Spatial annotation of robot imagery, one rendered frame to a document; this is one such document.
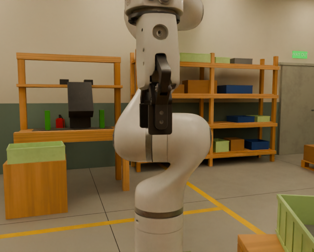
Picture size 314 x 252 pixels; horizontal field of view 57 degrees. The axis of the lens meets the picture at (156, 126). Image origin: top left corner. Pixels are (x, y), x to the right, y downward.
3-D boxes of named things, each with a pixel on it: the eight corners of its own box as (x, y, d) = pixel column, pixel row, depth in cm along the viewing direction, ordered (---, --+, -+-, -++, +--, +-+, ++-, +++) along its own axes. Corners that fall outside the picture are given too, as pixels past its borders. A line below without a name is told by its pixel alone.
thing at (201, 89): (276, 161, 615) (280, 54, 594) (136, 172, 524) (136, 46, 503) (259, 156, 667) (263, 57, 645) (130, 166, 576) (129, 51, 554)
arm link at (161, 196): (137, 201, 78) (137, 112, 77) (207, 202, 77) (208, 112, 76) (131, 218, 66) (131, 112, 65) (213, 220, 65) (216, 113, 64)
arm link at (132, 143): (181, 154, 63) (106, 153, 63) (179, 168, 74) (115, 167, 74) (180, -17, 82) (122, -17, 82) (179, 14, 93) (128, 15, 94)
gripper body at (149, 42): (189, 1, 38) (188, 88, 39) (171, 22, 48) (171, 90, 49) (131, -2, 36) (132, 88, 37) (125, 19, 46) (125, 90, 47)
